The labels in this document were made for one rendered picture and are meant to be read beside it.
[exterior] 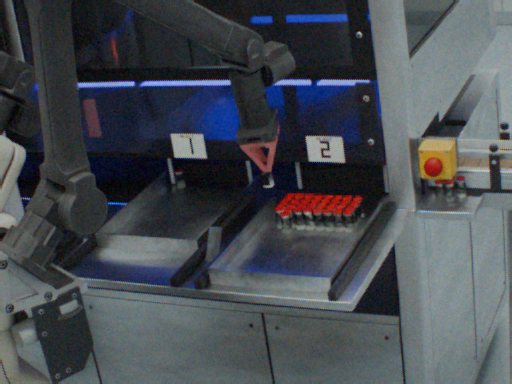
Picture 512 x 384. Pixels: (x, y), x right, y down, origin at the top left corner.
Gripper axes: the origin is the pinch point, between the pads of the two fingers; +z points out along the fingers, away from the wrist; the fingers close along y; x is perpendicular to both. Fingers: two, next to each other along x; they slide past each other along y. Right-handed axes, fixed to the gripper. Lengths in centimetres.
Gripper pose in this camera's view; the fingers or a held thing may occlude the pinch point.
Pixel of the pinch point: (267, 165)
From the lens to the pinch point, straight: 193.9
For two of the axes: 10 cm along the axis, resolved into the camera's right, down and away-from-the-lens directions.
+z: 2.1, 8.4, 4.9
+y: 1.3, -5.2, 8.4
